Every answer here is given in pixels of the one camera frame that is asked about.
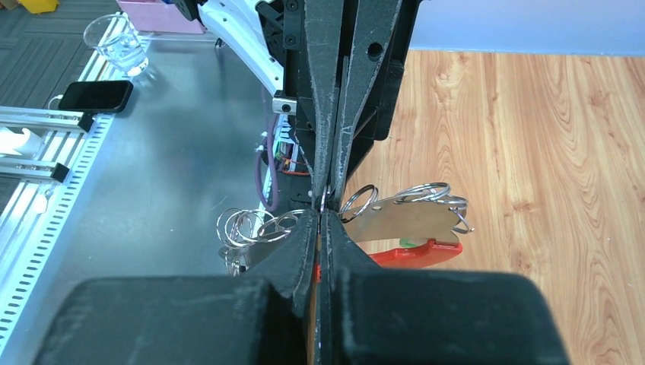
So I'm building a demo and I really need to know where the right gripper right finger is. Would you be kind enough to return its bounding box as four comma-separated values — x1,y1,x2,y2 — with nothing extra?
319,212,570,364

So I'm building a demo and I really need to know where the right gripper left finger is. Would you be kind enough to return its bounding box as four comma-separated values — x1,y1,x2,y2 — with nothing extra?
34,209,319,364

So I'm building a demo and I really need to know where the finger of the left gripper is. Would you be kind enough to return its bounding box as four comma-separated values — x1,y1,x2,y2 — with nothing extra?
303,1,344,201
333,1,401,208

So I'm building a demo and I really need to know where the red handled metal key organizer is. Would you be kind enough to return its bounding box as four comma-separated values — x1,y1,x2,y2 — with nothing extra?
216,182,474,276

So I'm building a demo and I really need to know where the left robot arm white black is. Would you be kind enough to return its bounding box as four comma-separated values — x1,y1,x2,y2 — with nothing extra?
176,1,419,209

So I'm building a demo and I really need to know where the pink box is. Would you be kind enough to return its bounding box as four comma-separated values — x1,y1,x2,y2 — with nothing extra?
117,1,205,34

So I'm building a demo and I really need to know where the clear glass cup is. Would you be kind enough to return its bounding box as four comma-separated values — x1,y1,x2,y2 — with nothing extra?
83,14,149,77

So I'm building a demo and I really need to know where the black smartphone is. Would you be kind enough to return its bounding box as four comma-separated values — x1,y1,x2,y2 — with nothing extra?
58,80,134,114

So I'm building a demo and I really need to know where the slotted white cable duct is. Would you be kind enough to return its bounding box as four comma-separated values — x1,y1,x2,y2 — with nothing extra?
1,114,114,349

